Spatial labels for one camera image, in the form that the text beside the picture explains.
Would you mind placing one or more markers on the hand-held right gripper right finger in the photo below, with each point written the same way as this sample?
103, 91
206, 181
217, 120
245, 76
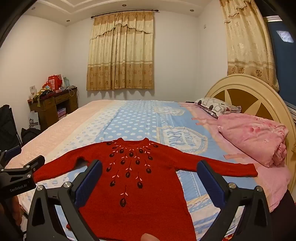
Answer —
211, 183

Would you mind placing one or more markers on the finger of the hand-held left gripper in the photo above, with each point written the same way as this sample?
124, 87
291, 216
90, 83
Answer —
13, 151
37, 162

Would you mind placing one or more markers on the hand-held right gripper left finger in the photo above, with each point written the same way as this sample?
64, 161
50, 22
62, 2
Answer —
89, 183

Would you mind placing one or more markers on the red embroidered knit sweater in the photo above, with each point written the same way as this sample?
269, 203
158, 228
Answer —
138, 180

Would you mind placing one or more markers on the person's left hand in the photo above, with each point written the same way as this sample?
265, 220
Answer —
13, 207

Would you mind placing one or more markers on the person's right hand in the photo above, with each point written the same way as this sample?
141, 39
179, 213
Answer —
149, 237

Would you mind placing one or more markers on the black backpack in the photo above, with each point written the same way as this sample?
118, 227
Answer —
30, 135

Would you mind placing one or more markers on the black folding chair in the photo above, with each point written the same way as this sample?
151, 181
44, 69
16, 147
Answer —
8, 125

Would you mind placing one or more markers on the white paper bag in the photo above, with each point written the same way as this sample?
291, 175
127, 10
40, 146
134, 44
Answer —
34, 120

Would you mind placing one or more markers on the pink box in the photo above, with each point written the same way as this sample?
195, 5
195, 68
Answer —
62, 113

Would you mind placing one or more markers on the dark wooden desk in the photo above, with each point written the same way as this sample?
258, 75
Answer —
53, 106

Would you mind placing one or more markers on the folded pink quilt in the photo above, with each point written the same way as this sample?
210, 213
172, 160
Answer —
252, 136

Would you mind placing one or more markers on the white printed card box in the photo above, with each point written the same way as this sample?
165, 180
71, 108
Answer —
33, 92

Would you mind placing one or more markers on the striped colourful cloth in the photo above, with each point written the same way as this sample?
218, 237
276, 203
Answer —
44, 92

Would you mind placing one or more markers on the printed blue pink bedsheet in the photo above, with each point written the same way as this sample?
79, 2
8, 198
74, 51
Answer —
129, 120

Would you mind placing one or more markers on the patterned white pillow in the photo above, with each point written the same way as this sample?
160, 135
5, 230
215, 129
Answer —
215, 106

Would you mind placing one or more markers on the red boxes on desk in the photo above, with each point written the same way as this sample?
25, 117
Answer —
55, 82

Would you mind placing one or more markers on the light blue paper bag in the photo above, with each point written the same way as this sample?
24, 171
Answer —
65, 83

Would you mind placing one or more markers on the cream wooden bed headboard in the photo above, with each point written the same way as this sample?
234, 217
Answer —
254, 92

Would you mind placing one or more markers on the beige floral window curtain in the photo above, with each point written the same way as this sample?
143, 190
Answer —
247, 41
120, 51

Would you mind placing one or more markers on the dark window pane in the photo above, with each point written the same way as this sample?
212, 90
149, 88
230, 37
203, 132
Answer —
283, 58

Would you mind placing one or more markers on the dark curtain rod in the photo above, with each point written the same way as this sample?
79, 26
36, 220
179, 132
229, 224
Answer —
122, 13

